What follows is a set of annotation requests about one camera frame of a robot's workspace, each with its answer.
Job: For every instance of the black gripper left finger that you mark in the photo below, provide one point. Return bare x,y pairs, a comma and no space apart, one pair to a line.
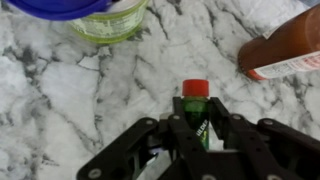
133,146

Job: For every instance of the brown hot sauce bottle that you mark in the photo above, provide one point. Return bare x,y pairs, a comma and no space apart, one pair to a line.
280,50

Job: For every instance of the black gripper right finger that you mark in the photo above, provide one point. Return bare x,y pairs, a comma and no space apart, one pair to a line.
273,150

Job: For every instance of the green hot sauce bottle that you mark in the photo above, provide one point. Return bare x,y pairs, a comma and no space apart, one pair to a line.
196,88

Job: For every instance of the can with blue lid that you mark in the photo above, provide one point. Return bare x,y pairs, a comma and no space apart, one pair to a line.
100,23

